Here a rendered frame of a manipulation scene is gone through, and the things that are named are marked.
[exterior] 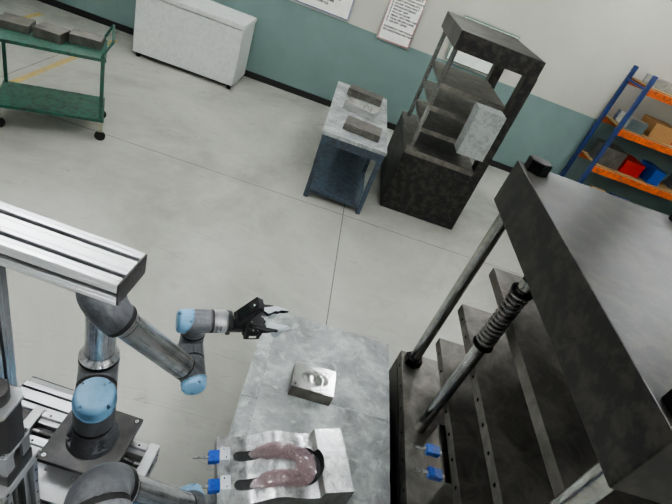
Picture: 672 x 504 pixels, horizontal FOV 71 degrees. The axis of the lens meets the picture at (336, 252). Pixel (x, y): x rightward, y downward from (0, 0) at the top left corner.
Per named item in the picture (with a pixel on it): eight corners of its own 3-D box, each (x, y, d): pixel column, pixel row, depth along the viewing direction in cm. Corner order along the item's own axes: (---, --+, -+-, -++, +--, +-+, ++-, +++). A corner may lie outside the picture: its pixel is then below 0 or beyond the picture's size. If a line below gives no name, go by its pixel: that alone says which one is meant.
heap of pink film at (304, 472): (250, 493, 168) (255, 483, 164) (247, 447, 182) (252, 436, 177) (318, 490, 177) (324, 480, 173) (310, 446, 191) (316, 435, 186)
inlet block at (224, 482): (190, 498, 164) (192, 490, 161) (190, 483, 167) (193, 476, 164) (228, 496, 168) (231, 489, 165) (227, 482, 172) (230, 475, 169)
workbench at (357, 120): (301, 195, 521) (325, 122, 471) (320, 134, 677) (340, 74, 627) (360, 216, 529) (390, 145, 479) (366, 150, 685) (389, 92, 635)
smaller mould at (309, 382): (287, 394, 214) (291, 385, 210) (292, 369, 226) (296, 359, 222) (328, 406, 216) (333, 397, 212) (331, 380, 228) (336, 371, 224)
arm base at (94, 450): (54, 450, 142) (53, 432, 136) (83, 409, 154) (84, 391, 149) (102, 466, 143) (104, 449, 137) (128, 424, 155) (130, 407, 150)
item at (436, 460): (426, 503, 196) (445, 482, 186) (422, 444, 218) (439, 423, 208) (534, 532, 201) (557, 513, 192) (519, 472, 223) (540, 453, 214)
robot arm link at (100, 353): (73, 402, 145) (75, 271, 114) (79, 363, 155) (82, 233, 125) (116, 400, 150) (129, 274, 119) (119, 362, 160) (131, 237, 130)
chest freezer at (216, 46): (245, 77, 759) (258, 17, 707) (232, 91, 696) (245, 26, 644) (152, 44, 742) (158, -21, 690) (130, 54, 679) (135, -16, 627)
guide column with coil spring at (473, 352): (387, 467, 241) (525, 283, 168) (387, 457, 245) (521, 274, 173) (397, 470, 241) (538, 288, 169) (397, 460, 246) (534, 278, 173)
